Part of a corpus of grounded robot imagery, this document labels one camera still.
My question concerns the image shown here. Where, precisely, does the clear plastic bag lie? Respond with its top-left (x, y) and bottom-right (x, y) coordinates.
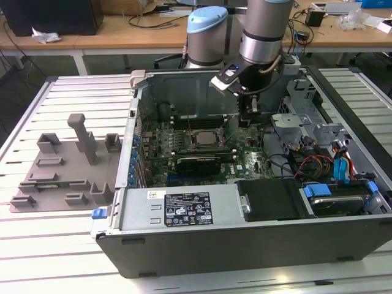
top-left (339, 8), bottom-right (368, 31)

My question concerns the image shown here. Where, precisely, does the wooden desk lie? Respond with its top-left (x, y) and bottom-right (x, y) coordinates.
top-left (0, 12), bottom-right (84, 76)
top-left (75, 0), bottom-right (392, 67)

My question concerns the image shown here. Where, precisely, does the blue box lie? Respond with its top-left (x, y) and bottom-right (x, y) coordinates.
top-left (360, 0), bottom-right (392, 9)

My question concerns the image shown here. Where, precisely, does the brown cardboard box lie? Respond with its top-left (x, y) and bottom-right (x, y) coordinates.
top-left (139, 0), bottom-right (173, 15)

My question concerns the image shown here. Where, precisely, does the CPU socket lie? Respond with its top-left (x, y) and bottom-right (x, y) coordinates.
top-left (189, 127), bottom-right (228, 151)

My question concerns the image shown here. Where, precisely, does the blue disk carrier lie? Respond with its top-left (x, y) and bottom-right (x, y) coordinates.
top-left (301, 180), bottom-right (379, 219)

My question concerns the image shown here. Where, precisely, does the black camera cable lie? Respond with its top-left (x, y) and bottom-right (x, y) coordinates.
top-left (232, 53), bottom-right (288, 96)

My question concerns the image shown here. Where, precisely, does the brown braided cable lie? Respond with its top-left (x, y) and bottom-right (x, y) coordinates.
top-left (258, 54), bottom-right (282, 75)

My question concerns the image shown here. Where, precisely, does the grey flat tray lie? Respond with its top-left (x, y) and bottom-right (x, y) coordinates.
top-left (311, 1), bottom-right (362, 15)

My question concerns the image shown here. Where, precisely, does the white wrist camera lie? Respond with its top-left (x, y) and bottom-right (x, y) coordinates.
top-left (210, 62), bottom-right (249, 93)

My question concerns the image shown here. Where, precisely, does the silver chipset heatsink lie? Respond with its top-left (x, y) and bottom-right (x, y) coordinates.
top-left (248, 150), bottom-right (263, 172)

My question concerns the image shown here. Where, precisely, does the red yellow black wire bundle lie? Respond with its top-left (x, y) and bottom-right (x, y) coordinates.
top-left (293, 154), bottom-right (335, 181)

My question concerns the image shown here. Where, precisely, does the black chair base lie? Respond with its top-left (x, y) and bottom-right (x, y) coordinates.
top-left (154, 54), bottom-right (186, 70)

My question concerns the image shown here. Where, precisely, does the blue flat cable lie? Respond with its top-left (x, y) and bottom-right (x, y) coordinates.
top-left (332, 146), bottom-right (343, 184)
top-left (340, 146), bottom-right (353, 184)

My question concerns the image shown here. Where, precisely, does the small white box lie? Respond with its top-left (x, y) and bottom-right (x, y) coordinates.
top-left (376, 18), bottom-right (392, 34)

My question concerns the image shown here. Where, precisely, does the black power adapter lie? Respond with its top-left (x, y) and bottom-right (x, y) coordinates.
top-left (305, 10), bottom-right (325, 28)

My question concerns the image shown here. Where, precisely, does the black computer tower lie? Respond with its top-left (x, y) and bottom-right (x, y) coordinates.
top-left (0, 0), bottom-right (104, 37)

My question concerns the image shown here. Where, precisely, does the grey parts rack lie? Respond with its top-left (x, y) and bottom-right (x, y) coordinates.
top-left (9, 113), bottom-right (123, 214)

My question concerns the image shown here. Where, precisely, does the metal socket cover frame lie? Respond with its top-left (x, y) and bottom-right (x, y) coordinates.
top-left (219, 117), bottom-right (240, 137)

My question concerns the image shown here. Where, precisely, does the green motherboard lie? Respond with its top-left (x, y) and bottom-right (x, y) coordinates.
top-left (139, 118), bottom-right (273, 186)

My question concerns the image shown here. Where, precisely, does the crumpled white paper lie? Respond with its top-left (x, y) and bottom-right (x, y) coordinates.
top-left (31, 26), bottom-right (61, 44)

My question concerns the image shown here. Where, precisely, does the black drive bay cover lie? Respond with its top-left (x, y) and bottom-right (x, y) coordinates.
top-left (237, 179), bottom-right (303, 222)

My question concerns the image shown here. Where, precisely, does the black power supply label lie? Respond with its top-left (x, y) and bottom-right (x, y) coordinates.
top-left (164, 191), bottom-right (211, 228)

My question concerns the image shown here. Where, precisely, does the silver power supply unit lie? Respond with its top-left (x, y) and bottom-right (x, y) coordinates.
top-left (118, 183), bottom-right (246, 232)

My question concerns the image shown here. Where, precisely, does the grey case corner handle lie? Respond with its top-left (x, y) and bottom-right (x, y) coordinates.
top-left (129, 69), bottom-right (146, 90)

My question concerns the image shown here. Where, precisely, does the black graphics card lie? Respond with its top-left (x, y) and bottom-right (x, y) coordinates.
top-left (176, 155), bottom-right (222, 182)

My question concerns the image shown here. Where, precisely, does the silver hard disk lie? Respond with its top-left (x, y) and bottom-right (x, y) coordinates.
top-left (308, 195), bottom-right (364, 217)

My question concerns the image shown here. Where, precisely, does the open PC case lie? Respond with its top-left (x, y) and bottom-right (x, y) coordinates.
top-left (91, 64), bottom-right (392, 279)

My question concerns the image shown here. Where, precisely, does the silver metal drive cage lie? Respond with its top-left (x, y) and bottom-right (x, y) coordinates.
top-left (271, 78), bottom-right (353, 154)

